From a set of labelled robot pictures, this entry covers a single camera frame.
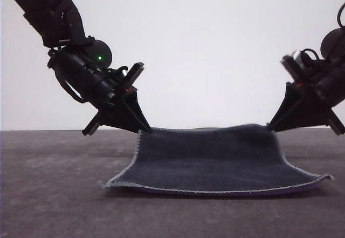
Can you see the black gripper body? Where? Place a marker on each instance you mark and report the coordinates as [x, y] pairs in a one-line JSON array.
[[89, 82], [323, 87]]

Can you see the purple towel with grey hem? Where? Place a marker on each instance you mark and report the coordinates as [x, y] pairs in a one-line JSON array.
[[205, 162]]

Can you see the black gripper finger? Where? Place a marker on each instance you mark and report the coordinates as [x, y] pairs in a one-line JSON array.
[[288, 103], [310, 116], [134, 108], [118, 120]]

